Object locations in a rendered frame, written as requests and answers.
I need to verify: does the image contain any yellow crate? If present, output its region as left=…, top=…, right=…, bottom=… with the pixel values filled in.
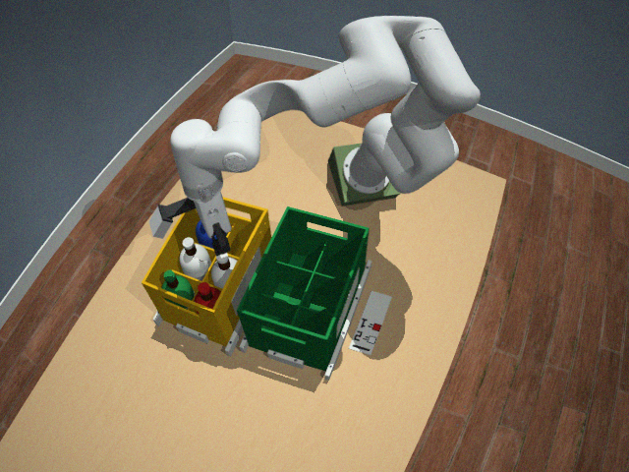
left=142, top=197, right=271, bottom=346

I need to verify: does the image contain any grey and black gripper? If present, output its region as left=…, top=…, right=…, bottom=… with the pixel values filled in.
left=185, top=183, right=232, bottom=256

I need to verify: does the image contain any white bottle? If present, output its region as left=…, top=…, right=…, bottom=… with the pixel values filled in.
left=179, top=237, right=212, bottom=281

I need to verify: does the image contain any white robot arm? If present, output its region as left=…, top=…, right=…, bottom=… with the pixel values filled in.
left=170, top=16, right=481, bottom=201

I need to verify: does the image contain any green plastic bottle crate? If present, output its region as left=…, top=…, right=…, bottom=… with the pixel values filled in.
left=237, top=206, right=370, bottom=371

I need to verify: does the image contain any red bottle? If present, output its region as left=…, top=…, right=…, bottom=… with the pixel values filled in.
left=194, top=282, right=221, bottom=309

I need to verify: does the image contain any white paper pick list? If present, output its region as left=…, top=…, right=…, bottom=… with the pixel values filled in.
left=349, top=291, right=392, bottom=355

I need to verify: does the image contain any blue bottle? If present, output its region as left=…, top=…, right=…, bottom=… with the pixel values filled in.
left=196, top=221, right=213, bottom=249

